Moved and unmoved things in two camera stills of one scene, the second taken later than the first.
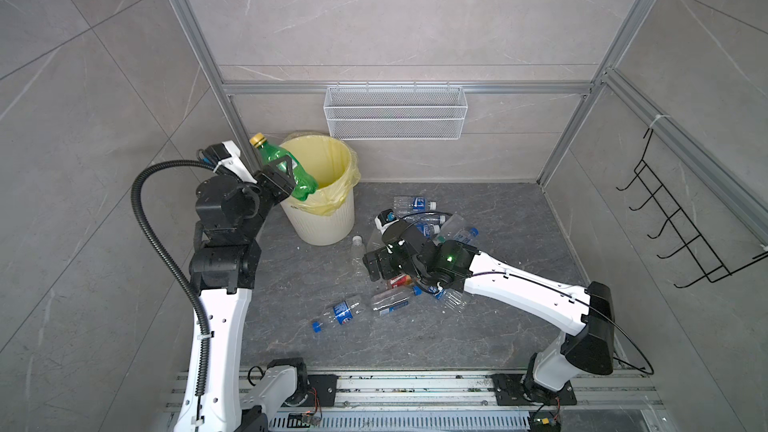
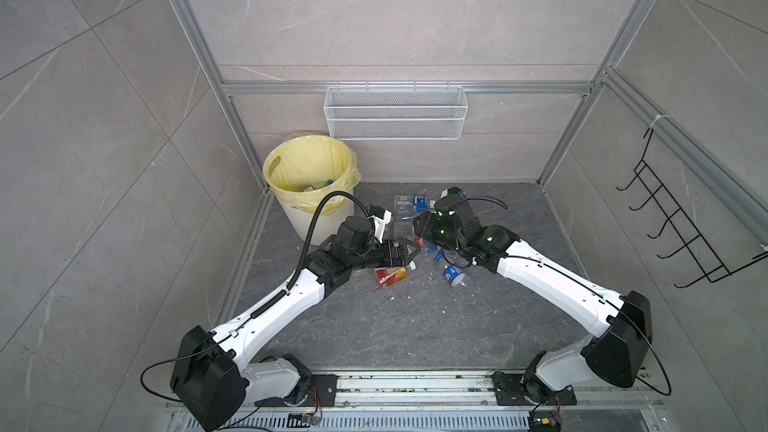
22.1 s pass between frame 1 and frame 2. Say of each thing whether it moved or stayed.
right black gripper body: moved
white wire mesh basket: stayed
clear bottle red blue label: moved
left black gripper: moved
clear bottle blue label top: stayed
